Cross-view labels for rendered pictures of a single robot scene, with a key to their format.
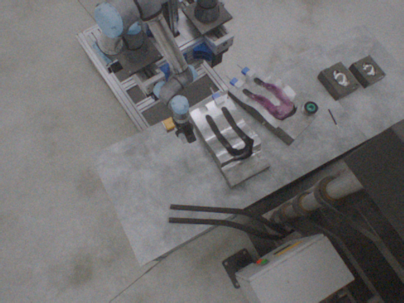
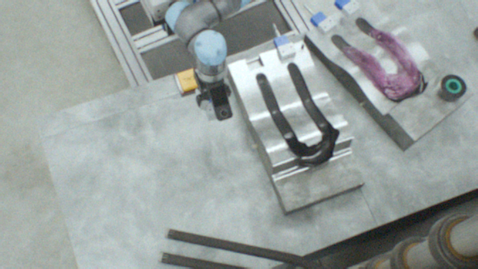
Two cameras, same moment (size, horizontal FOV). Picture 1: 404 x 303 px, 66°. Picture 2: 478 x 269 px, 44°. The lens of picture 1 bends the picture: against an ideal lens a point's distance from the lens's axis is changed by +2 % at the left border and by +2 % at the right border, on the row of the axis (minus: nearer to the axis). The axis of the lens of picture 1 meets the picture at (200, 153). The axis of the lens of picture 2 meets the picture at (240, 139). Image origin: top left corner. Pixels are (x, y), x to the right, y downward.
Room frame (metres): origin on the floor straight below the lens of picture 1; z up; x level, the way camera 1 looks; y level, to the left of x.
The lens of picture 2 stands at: (-0.02, -0.03, 2.57)
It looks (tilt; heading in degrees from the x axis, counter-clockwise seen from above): 70 degrees down; 2
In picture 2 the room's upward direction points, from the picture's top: 7 degrees clockwise
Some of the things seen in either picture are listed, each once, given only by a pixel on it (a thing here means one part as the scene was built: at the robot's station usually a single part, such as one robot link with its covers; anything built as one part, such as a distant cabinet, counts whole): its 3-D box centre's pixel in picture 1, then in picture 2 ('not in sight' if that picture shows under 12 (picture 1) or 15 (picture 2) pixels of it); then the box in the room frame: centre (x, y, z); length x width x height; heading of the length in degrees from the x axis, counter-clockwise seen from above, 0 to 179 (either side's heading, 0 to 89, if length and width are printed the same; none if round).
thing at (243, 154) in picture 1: (230, 132); (298, 112); (0.69, -0.17, 0.92); 0.35 x 0.16 x 0.09; 30
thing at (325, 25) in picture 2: (233, 81); (316, 18); (1.06, -0.20, 0.86); 0.13 x 0.05 x 0.05; 47
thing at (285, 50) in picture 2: (215, 96); (280, 40); (0.93, -0.08, 0.89); 0.13 x 0.05 x 0.05; 30
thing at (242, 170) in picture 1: (229, 138); (294, 123); (0.67, -0.17, 0.87); 0.50 x 0.26 x 0.14; 30
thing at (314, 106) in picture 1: (310, 108); (451, 88); (0.84, -0.63, 0.93); 0.08 x 0.08 x 0.04
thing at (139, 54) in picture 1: (134, 45); not in sight; (1.12, 0.38, 1.09); 0.15 x 0.15 x 0.10
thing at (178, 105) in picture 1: (180, 106); (210, 52); (0.67, 0.10, 1.25); 0.09 x 0.08 x 0.11; 46
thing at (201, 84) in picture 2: (181, 120); (210, 77); (0.67, 0.10, 1.09); 0.09 x 0.08 x 0.12; 30
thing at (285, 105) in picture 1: (273, 98); (386, 60); (0.92, -0.43, 0.90); 0.26 x 0.18 x 0.08; 47
